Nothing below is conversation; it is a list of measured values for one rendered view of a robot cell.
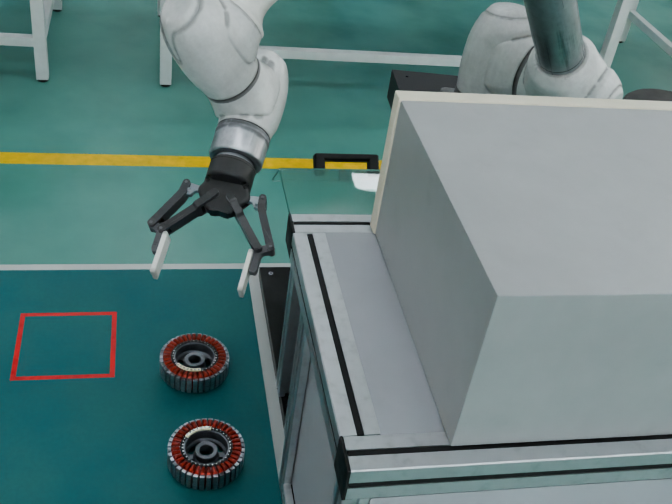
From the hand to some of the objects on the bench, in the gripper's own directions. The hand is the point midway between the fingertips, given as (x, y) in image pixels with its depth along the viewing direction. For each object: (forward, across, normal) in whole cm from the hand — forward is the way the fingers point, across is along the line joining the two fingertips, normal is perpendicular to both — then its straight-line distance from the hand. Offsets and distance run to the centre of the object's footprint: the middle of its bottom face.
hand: (198, 278), depth 131 cm
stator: (+25, -7, -8) cm, 27 cm away
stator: (+10, 0, -17) cm, 20 cm away
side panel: (+36, -25, -3) cm, 44 cm away
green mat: (+32, +11, -4) cm, 34 cm away
